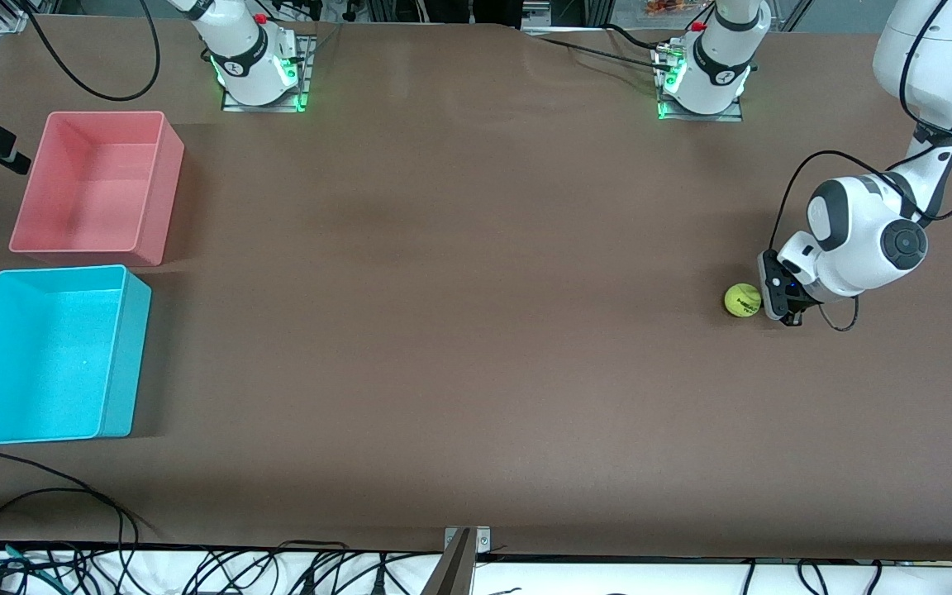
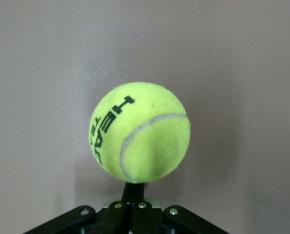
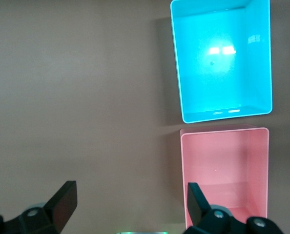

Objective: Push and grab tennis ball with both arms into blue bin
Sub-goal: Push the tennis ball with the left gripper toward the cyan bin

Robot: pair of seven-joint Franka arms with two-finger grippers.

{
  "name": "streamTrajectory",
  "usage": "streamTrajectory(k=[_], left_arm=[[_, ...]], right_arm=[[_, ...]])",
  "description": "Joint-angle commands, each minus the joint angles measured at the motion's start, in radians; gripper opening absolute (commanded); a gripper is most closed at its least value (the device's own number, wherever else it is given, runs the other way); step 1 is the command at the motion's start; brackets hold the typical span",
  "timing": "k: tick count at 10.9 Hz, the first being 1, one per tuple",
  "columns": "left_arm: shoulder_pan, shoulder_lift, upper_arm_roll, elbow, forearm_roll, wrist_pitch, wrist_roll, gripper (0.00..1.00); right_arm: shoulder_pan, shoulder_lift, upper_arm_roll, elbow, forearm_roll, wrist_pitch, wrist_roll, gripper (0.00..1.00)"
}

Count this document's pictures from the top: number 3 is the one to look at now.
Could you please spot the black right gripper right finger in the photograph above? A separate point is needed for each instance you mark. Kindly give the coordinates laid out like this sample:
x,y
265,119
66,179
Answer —
x,y
198,207

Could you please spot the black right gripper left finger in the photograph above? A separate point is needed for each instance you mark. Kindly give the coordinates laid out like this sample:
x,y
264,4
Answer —
x,y
60,207

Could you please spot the pink plastic bin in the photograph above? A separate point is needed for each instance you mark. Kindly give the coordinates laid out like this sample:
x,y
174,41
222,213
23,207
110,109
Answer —
x,y
220,158

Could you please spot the blue plastic bin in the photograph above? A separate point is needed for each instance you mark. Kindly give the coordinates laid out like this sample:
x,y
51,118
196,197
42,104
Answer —
x,y
220,73

